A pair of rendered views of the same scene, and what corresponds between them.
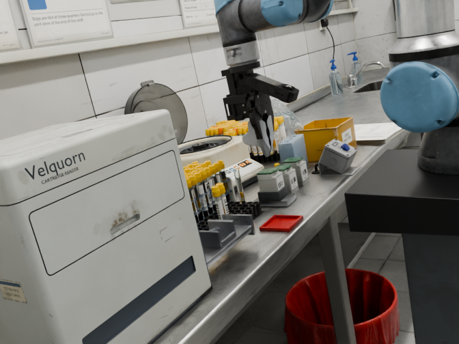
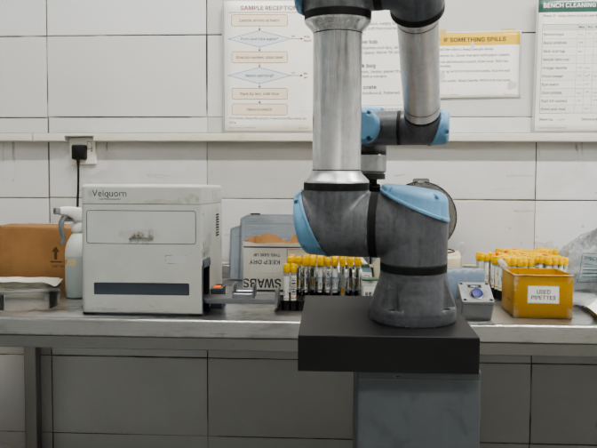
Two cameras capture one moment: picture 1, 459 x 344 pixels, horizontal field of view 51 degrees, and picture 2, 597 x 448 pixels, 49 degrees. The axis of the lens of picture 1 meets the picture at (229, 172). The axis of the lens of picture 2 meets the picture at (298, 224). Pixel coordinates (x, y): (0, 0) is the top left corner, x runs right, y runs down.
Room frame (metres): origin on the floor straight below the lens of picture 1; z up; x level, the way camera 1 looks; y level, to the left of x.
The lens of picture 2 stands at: (0.09, -1.30, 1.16)
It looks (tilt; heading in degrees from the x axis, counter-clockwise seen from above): 3 degrees down; 57
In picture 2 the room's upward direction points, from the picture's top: straight up
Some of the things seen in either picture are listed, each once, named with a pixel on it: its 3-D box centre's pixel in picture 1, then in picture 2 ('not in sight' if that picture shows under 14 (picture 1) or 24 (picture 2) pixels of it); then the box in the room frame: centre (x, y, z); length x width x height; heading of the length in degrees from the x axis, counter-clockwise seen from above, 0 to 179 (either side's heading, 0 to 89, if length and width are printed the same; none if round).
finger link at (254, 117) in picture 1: (257, 119); not in sight; (1.05, -0.08, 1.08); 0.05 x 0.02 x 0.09; 147
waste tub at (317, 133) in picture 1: (326, 140); (536, 292); (1.40, -0.30, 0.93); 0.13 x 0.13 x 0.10; 52
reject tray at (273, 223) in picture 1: (281, 222); not in sight; (0.92, -0.08, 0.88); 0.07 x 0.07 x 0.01; 54
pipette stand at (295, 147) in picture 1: (294, 156); (461, 289); (1.28, -0.18, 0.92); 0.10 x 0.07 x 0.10; 151
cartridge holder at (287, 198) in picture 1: (273, 196); not in sight; (1.07, -0.09, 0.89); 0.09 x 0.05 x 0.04; 57
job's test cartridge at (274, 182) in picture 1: (271, 184); (370, 292); (1.07, -0.09, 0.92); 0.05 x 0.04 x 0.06; 57
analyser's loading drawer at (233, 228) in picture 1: (208, 244); (234, 293); (0.79, 0.06, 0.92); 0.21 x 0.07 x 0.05; 144
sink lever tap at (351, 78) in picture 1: (368, 72); not in sight; (2.89, -0.94, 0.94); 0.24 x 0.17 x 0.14; 54
